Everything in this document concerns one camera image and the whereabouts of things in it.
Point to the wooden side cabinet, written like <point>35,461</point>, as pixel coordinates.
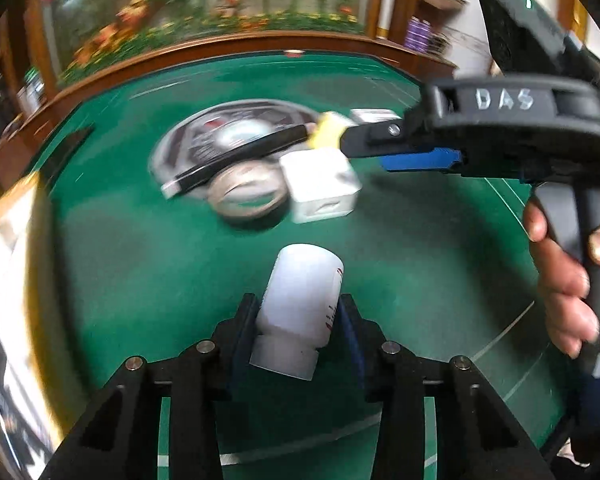
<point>430,30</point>

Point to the floral wall mural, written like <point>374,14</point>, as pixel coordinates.
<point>205,10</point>

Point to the black flat phone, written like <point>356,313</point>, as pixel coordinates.
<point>70,150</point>

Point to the flat white barcode box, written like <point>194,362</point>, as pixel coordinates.
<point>372,115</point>

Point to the small red table button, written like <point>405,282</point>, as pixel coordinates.
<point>293,53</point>

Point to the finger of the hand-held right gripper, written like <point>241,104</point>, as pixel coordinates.
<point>380,137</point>
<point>420,160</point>

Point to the person's blue jeans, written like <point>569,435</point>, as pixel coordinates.
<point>590,420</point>

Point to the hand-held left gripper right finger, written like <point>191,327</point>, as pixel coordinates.
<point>352,340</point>

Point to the white square box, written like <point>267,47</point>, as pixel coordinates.
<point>320,185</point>

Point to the person's right hand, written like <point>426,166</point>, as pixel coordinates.
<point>562,300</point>

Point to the purple package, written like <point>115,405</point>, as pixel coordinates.
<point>417,34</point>

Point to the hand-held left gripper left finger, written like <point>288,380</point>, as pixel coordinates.
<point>244,340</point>

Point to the mahjong table control panel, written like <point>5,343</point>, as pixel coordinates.
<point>215,130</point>

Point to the white plastic medicine bottle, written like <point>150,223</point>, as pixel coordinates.
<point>300,300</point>

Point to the tape roll with brown core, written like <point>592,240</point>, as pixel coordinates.
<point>245,195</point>

